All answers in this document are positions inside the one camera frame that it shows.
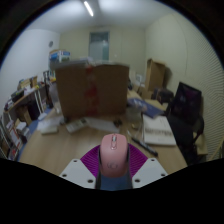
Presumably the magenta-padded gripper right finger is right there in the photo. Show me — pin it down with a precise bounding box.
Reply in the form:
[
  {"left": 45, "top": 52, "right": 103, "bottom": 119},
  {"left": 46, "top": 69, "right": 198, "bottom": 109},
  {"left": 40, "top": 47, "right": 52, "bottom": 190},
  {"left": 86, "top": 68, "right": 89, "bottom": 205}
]
[{"left": 127, "top": 143, "right": 169, "bottom": 189}]

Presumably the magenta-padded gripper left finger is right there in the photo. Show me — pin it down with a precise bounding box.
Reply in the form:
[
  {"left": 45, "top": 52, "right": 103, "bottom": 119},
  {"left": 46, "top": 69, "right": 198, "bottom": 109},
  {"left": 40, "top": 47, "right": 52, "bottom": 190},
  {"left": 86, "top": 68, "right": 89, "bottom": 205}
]
[{"left": 59, "top": 144, "right": 102, "bottom": 190}]

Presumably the pink computer mouse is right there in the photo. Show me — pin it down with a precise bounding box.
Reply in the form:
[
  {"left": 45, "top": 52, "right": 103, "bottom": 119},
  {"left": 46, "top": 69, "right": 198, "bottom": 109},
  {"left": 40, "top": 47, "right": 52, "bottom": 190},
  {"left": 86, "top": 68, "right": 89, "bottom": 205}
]
[{"left": 99, "top": 133, "right": 130, "bottom": 178}]

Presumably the blue-grey round mouse pad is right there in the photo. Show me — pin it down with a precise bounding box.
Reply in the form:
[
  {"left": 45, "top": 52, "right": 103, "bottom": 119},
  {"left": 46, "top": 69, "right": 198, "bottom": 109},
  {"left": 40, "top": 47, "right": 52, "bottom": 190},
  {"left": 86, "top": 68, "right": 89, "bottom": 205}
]
[{"left": 96, "top": 163, "right": 134, "bottom": 192}]

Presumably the black pen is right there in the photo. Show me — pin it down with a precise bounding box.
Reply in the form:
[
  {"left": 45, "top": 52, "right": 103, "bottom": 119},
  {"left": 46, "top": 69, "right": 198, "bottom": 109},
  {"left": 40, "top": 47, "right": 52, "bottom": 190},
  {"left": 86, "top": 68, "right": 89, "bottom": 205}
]
[{"left": 126, "top": 129, "right": 159, "bottom": 157}]

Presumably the white keyboard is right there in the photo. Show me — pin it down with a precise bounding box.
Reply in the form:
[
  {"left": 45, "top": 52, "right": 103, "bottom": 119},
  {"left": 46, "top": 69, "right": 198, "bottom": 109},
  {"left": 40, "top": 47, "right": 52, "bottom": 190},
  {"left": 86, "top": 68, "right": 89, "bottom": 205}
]
[{"left": 142, "top": 114, "right": 177, "bottom": 147}]

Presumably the plain white paper sheet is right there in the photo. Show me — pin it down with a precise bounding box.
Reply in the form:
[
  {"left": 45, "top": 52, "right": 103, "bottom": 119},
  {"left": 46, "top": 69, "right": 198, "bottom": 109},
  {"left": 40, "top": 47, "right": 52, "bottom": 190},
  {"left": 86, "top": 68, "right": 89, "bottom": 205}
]
[{"left": 84, "top": 116, "right": 121, "bottom": 134}]

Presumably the blue book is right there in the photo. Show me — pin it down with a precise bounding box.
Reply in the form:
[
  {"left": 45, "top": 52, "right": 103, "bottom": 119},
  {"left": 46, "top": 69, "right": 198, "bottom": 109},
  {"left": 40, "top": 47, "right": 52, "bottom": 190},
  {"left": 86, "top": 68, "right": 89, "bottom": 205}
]
[{"left": 127, "top": 97, "right": 165, "bottom": 119}]

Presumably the black office chair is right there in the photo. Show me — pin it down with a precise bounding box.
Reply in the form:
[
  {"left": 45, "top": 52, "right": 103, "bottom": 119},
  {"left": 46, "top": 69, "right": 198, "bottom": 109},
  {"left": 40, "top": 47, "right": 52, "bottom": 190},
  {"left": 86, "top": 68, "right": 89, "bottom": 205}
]
[{"left": 166, "top": 81, "right": 205, "bottom": 164}]

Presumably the low white shelf unit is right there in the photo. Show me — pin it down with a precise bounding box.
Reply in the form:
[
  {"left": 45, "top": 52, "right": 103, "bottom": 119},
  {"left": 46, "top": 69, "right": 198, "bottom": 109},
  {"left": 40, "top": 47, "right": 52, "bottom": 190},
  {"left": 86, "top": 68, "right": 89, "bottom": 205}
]
[{"left": 0, "top": 111, "right": 33, "bottom": 161}]

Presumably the large brown cardboard box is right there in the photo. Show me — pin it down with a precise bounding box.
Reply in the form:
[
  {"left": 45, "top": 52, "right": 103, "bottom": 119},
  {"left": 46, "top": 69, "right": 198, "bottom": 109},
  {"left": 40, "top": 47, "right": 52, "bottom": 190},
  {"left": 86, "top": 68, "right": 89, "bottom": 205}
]
[{"left": 54, "top": 59, "right": 130, "bottom": 119}]

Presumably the wooden side desk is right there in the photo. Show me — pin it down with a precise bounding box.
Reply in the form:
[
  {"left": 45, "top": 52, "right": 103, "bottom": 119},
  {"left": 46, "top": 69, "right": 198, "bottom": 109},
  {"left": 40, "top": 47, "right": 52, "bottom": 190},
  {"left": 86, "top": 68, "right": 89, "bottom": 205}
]
[{"left": 4, "top": 69, "right": 51, "bottom": 128}]

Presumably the tall open cardboard box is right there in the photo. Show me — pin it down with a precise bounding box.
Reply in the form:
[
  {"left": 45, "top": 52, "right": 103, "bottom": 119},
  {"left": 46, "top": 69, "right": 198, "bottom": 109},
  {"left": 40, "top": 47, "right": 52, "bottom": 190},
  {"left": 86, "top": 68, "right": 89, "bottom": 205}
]
[{"left": 144, "top": 58, "right": 167, "bottom": 93}]

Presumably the blue and white display cabinet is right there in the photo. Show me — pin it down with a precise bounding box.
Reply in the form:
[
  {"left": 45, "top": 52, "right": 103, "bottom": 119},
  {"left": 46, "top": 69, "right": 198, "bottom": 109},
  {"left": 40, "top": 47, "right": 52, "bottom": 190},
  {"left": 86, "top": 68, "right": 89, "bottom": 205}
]
[{"left": 49, "top": 49, "right": 72, "bottom": 64}]

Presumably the grey-blue door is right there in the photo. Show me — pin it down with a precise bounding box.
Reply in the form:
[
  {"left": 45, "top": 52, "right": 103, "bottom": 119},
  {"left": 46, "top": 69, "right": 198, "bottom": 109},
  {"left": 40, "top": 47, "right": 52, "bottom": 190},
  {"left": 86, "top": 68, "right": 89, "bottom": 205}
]
[{"left": 88, "top": 31, "right": 111, "bottom": 63}]

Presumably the ceiling tube light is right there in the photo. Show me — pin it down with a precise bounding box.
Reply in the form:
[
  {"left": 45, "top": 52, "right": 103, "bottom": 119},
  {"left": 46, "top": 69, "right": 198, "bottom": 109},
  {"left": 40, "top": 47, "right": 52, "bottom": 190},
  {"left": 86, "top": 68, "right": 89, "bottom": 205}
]
[{"left": 82, "top": 0, "right": 95, "bottom": 18}]

